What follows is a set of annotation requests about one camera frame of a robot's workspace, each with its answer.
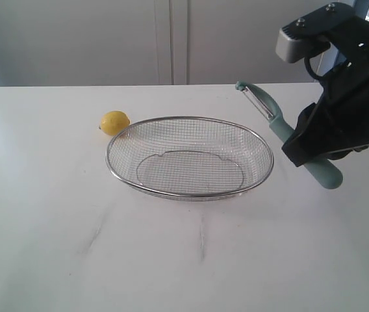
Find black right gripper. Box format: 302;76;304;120
282;16;369;166

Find teal handled peeler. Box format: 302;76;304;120
235;81;343;189

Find yellow lemon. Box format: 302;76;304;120
99;110;130;136

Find white cabinet doors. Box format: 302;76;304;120
0;1;323;86

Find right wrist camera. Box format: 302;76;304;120
275;3;355;64

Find oval wire mesh basket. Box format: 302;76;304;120
106;116;274;202

